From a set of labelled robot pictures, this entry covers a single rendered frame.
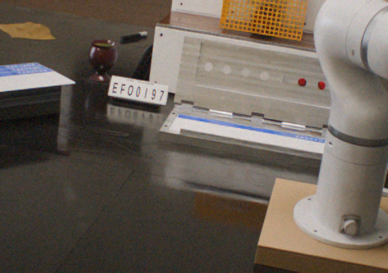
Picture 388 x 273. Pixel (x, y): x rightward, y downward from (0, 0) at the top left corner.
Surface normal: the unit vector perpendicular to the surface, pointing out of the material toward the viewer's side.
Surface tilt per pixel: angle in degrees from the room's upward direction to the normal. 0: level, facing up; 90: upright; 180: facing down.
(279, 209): 5
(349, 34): 89
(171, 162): 0
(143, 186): 0
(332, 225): 94
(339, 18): 73
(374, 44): 87
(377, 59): 110
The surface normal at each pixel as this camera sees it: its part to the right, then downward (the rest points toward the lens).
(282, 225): 0.09, -0.91
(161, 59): -0.16, 0.32
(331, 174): -0.76, 0.19
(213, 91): -0.12, 0.08
